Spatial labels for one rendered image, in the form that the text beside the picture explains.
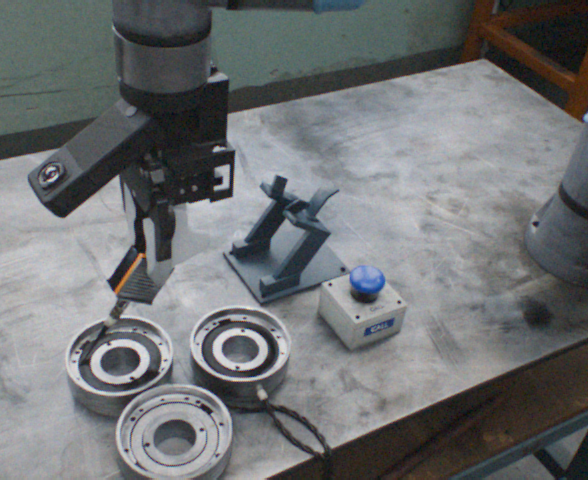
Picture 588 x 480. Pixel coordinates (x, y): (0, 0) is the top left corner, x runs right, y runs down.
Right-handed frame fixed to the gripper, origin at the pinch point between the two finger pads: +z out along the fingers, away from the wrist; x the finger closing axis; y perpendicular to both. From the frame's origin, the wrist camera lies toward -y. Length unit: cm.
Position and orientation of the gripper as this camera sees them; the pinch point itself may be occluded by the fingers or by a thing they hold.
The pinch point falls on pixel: (146, 266)
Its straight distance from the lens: 76.1
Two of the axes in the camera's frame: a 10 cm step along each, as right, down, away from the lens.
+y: 8.6, -2.6, 4.3
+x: -5.0, -5.9, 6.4
